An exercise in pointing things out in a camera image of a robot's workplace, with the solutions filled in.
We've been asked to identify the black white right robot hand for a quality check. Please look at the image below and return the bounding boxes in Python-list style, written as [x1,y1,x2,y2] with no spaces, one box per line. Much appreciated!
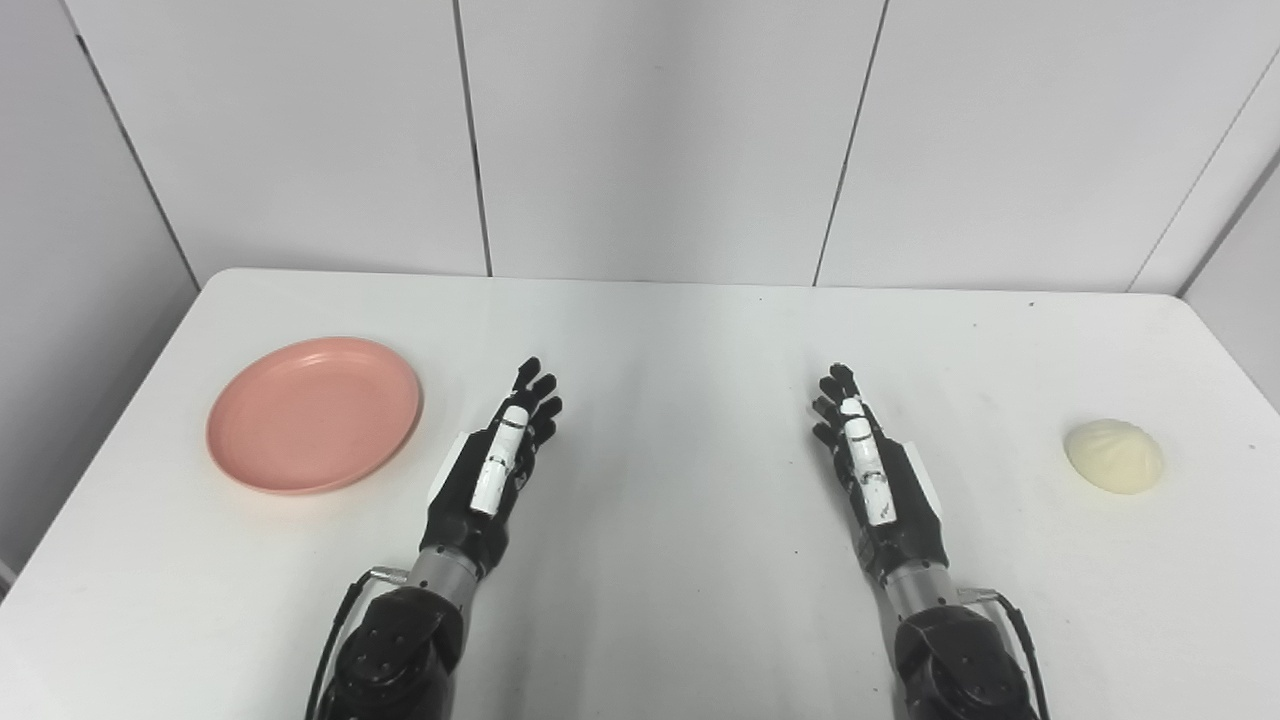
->
[812,363,949,586]

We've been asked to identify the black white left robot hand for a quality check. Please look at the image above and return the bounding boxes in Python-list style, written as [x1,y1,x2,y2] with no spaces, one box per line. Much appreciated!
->
[420,357,564,579]

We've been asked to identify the pink round plate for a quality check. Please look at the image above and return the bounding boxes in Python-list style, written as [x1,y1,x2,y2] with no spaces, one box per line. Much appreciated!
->
[206,337,424,496]

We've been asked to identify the pale steamed bun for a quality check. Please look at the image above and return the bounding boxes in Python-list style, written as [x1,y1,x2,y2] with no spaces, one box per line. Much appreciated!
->
[1063,418,1165,495]

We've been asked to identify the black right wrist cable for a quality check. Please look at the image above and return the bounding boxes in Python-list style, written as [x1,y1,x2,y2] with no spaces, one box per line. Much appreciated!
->
[958,588,1051,720]

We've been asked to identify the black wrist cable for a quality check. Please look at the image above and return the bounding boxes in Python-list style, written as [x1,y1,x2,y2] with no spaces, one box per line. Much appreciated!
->
[305,567,409,720]
[958,588,1051,720]

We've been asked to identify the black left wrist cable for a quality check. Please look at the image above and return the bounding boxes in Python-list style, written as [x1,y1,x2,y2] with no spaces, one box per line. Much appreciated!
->
[305,567,409,720]

